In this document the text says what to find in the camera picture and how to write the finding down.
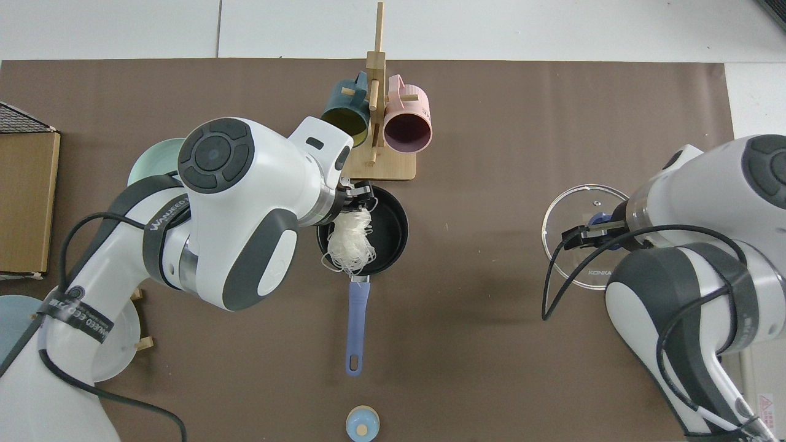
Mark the pale green plate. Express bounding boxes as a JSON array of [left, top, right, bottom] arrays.
[[127, 138, 186, 188]]

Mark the glass lid with blue knob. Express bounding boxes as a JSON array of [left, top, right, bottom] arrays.
[[542, 184, 633, 289]]

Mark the pink ribbed cup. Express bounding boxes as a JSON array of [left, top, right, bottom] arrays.
[[383, 75, 434, 153]]

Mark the dark teal cup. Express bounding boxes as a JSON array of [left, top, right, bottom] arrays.
[[319, 72, 370, 150]]

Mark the light blue plate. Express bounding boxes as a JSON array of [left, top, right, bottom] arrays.
[[0, 295, 44, 363]]

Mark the black pot with blue handle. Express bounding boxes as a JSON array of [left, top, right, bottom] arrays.
[[316, 184, 409, 376]]

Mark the white plate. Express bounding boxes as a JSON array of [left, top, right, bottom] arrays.
[[92, 295, 142, 382]]

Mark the brown table cloth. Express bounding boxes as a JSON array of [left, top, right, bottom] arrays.
[[0, 58, 744, 442]]

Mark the wooden cup stand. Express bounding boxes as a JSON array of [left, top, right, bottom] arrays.
[[341, 2, 417, 182]]

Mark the small blue round thing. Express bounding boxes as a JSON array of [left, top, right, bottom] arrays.
[[346, 406, 380, 441]]

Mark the white vermicelli bundle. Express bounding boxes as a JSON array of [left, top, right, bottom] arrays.
[[322, 207, 378, 277]]

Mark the dark grey slanted object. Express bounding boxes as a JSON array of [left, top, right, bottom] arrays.
[[758, 0, 786, 31]]

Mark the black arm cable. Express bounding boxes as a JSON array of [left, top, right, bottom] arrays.
[[542, 224, 762, 442], [0, 212, 188, 442]]

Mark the wire basket with wooden floor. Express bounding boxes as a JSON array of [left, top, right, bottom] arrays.
[[0, 101, 61, 280]]

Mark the wooden plate rack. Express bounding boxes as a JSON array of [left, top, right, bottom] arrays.
[[130, 289, 154, 352]]

